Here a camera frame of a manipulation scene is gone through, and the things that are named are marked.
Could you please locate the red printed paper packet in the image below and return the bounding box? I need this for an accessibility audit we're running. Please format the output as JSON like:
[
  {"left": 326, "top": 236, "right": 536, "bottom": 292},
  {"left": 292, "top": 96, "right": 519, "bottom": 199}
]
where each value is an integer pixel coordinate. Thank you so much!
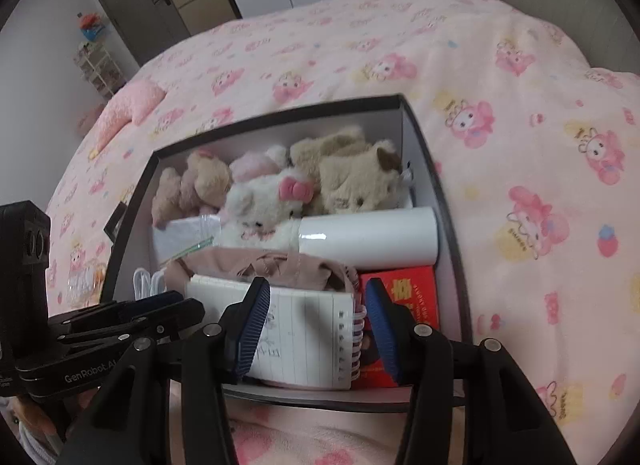
[{"left": 357, "top": 265, "right": 441, "bottom": 390}]

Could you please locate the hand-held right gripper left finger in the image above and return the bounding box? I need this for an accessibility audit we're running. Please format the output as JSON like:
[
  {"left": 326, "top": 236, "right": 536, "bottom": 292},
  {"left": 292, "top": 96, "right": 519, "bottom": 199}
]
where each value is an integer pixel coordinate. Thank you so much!
[{"left": 55, "top": 276, "right": 273, "bottom": 465}]

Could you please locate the taupe cloth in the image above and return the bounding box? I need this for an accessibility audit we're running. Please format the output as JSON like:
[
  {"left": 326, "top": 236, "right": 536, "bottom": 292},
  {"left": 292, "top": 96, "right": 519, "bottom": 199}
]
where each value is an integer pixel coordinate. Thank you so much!
[{"left": 164, "top": 247, "right": 361, "bottom": 296}]

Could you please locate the white cat plush pink bow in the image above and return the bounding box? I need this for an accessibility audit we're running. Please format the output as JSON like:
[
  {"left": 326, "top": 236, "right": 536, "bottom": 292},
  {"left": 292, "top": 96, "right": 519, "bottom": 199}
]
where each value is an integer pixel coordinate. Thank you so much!
[{"left": 217, "top": 168, "right": 318, "bottom": 251}]

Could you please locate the beige cat plush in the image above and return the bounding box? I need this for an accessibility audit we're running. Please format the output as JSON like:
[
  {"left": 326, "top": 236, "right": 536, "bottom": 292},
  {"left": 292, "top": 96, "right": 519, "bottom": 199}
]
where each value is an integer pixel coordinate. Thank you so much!
[{"left": 317, "top": 140, "right": 406, "bottom": 216}]

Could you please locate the red and blue toy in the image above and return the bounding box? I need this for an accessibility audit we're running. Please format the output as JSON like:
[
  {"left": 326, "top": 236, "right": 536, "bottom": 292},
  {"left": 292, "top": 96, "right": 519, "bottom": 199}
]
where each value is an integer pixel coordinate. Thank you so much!
[{"left": 77, "top": 10, "right": 108, "bottom": 43}]

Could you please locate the pink plush pillow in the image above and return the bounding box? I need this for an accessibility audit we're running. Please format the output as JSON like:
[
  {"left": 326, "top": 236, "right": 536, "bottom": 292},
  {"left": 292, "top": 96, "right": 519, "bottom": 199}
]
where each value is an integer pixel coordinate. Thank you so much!
[{"left": 92, "top": 79, "right": 167, "bottom": 151}]

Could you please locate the black square display frame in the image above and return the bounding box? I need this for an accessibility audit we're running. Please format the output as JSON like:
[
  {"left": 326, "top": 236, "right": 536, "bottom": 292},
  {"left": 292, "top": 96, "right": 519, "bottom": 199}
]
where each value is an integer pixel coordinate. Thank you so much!
[{"left": 103, "top": 202, "right": 128, "bottom": 241}]

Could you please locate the person's left forearm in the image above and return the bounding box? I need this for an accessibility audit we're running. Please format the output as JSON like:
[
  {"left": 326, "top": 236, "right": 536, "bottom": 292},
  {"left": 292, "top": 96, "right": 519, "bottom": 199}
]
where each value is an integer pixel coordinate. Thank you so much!
[{"left": 15, "top": 420, "right": 66, "bottom": 465}]

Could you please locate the dark grey door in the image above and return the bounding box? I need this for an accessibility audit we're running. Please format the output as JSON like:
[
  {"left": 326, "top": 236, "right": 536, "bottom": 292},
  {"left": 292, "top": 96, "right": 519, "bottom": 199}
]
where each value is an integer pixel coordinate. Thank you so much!
[{"left": 87, "top": 0, "right": 193, "bottom": 66}]

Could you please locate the black cardboard box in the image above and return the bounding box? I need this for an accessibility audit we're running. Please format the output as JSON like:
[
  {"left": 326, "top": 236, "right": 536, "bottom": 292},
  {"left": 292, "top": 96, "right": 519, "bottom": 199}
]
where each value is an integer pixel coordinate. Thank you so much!
[{"left": 100, "top": 94, "right": 473, "bottom": 413}]

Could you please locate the pink printed blanket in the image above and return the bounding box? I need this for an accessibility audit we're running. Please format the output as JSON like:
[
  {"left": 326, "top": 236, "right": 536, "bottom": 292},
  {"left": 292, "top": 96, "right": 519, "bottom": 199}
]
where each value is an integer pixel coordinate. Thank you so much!
[{"left": 45, "top": 0, "right": 640, "bottom": 465}]

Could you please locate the grey-green padded headboard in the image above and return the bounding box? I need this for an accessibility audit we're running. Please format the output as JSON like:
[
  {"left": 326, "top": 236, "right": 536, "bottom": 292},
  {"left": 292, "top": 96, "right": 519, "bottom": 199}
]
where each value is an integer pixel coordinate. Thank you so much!
[{"left": 462, "top": 0, "right": 640, "bottom": 81}]

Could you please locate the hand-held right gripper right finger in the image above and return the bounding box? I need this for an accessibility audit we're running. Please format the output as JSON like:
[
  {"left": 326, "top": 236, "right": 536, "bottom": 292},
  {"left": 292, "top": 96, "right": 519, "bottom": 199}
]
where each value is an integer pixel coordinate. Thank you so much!
[{"left": 364, "top": 277, "right": 581, "bottom": 465}]

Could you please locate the tan bear plush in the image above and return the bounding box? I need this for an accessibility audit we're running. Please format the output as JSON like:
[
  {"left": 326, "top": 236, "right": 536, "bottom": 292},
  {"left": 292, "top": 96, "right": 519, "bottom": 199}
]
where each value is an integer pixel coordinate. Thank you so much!
[{"left": 180, "top": 149, "right": 233, "bottom": 211}]

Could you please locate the white rack shelf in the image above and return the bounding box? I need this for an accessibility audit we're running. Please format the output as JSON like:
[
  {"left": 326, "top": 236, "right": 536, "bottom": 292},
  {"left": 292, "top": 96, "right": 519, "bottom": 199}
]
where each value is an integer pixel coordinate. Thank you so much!
[{"left": 74, "top": 40, "right": 128, "bottom": 98}]

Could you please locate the beige fluffy plush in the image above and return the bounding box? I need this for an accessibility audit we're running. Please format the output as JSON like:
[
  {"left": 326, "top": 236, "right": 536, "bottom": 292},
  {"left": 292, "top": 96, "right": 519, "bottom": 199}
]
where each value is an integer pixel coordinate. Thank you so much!
[{"left": 290, "top": 126, "right": 373, "bottom": 181}]

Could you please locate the white cylindrical bottle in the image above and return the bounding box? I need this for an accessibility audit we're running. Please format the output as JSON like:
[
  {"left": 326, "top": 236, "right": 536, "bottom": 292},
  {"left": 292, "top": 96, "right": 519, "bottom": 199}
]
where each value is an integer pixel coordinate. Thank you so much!
[{"left": 297, "top": 206, "right": 440, "bottom": 271}]

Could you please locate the person's left hand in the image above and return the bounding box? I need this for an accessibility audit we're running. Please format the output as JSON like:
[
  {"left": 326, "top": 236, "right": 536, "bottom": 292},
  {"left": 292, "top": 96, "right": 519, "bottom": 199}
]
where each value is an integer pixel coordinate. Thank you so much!
[{"left": 7, "top": 387, "right": 101, "bottom": 446}]

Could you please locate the pink round cushion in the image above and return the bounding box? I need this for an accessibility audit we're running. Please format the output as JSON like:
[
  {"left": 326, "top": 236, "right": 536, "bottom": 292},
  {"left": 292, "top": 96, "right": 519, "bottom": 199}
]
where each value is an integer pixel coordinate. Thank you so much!
[{"left": 77, "top": 105, "right": 106, "bottom": 138}]

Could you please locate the light pink plush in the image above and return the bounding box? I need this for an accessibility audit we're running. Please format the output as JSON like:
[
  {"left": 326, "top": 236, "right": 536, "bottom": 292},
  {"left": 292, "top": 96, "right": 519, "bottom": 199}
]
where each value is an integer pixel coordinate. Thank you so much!
[{"left": 230, "top": 145, "right": 291, "bottom": 183}]

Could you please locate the clear bag of green swabs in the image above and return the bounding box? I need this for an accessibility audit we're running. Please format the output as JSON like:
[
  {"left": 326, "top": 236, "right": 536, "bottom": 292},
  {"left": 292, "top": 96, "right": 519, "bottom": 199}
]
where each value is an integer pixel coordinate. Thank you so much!
[{"left": 167, "top": 214, "right": 223, "bottom": 263}]

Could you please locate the pink-tan bear plush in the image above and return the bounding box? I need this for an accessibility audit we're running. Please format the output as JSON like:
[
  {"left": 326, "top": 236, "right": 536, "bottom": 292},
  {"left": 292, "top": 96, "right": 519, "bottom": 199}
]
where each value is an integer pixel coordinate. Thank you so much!
[{"left": 151, "top": 166, "right": 186, "bottom": 231}]

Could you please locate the beige cabinet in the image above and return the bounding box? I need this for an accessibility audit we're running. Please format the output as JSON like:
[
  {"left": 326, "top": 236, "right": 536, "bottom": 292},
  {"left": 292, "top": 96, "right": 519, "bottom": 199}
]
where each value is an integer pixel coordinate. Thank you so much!
[{"left": 161, "top": 0, "right": 243, "bottom": 36}]

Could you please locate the white spiral notebook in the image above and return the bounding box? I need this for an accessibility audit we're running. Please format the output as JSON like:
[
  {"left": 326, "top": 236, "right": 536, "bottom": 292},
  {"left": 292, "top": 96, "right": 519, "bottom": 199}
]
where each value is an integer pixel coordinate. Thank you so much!
[{"left": 185, "top": 272, "right": 368, "bottom": 391}]

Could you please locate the white cable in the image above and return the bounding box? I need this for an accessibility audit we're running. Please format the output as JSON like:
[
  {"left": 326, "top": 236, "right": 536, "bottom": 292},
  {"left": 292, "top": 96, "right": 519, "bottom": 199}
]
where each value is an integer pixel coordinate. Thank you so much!
[{"left": 132, "top": 267, "right": 168, "bottom": 303}]

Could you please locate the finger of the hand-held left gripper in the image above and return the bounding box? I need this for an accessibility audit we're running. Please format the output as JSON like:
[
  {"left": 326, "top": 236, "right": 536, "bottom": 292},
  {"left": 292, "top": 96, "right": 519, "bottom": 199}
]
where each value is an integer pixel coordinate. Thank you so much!
[
  {"left": 47, "top": 290, "right": 186, "bottom": 331},
  {"left": 55, "top": 297, "right": 206, "bottom": 346}
]

